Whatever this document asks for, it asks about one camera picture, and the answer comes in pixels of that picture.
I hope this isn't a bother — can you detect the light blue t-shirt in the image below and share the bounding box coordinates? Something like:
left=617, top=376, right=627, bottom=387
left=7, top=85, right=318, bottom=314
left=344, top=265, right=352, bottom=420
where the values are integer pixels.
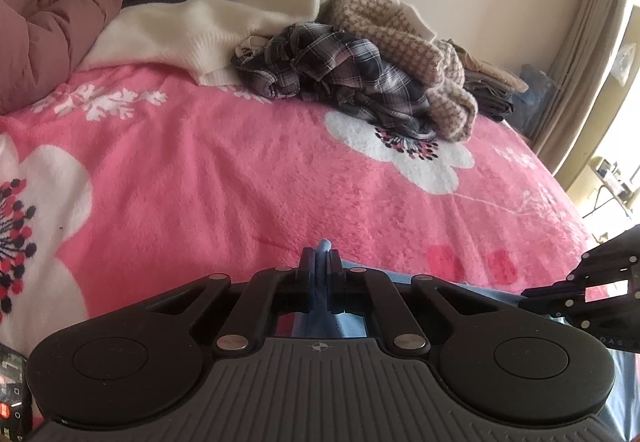
left=292, top=240, right=639, bottom=441

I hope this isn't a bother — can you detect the folding side table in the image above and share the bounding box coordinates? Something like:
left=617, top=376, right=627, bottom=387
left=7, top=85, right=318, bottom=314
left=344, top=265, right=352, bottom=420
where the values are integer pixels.
left=587, top=156, right=636, bottom=219

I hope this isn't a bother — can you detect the stack of folded clothes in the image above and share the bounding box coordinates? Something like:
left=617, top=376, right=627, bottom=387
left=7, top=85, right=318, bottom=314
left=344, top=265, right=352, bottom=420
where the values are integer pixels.
left=447, top=39, right=529, bottom=121

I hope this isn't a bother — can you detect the pink floral blanket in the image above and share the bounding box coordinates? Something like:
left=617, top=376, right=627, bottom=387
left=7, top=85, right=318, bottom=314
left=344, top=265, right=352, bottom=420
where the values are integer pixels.
left=1, top=68, right=587, bottom=353

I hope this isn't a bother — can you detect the black smartphone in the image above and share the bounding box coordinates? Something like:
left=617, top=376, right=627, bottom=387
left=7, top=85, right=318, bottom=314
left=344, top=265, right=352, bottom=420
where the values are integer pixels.
left=0, top=344, right=32, bottom=441

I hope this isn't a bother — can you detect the dark plaid shirt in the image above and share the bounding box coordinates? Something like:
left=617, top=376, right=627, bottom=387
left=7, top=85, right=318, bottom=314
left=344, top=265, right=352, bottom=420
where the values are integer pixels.
left=231, top=22, right=436, bottom=140

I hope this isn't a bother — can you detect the beige houndstooth garment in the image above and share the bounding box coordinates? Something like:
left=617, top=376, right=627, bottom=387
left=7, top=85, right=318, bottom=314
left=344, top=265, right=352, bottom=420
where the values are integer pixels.
left=314, top=0, right=478, bottom=142

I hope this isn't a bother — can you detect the cream white sweater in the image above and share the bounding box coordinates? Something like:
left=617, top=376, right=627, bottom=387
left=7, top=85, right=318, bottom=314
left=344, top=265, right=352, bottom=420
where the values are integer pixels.
left=78, top=0, right=329, bottom=86

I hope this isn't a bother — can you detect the beige curtain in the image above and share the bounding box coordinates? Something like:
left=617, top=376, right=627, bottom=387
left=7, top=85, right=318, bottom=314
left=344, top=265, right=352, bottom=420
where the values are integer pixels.
left=532, top=0, right=629, bottom=173

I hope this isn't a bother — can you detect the mauve puffer jacket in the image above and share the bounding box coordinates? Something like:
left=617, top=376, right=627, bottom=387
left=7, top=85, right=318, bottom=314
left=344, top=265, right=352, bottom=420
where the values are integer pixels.
left=0, top=0, right=124, bottom=115

